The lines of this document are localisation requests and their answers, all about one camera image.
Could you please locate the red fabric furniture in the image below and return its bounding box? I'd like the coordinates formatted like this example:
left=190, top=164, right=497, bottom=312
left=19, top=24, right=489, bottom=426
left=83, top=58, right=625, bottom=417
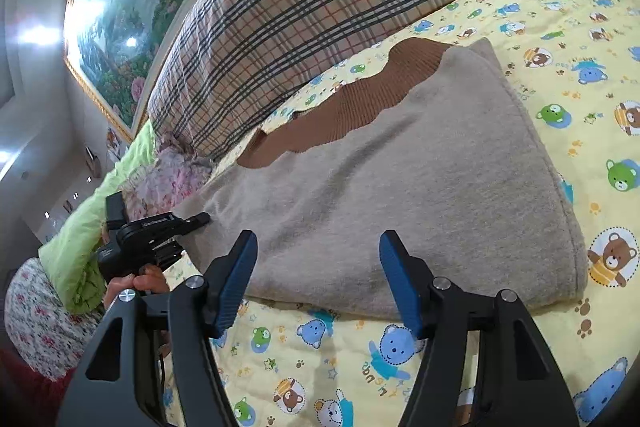
left=1, top=350, right=75, bottom=426

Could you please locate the beige brown knit sweater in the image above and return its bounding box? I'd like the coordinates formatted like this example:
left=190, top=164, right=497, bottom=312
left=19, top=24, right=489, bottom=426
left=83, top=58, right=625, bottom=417
left=176, top=38, right=588, bottom=319

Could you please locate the person's left hand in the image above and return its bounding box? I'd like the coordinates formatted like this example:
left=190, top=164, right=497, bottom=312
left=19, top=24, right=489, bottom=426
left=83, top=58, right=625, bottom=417
left=103, top=265, right=169, bottom=310

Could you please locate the lime green pillow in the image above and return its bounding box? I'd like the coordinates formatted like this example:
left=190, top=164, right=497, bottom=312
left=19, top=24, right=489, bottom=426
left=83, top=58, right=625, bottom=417
left=38, top=122, right=156, bottom=314

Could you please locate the pink floral ruffled pillow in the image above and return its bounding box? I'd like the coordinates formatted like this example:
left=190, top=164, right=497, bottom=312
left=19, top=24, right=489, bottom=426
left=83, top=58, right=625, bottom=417
left=119, top=146, right=213, bottom=221

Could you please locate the white red floral cushion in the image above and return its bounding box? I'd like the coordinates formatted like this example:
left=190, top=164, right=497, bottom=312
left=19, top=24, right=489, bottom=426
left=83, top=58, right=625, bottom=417
left=4, top=258, right=104, bottom=381

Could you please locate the yellow cartoon bear bedsheet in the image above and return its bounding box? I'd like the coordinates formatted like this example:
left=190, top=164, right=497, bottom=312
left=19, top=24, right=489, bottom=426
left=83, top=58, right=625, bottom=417
left=169, top=0, right=639, bottom=426

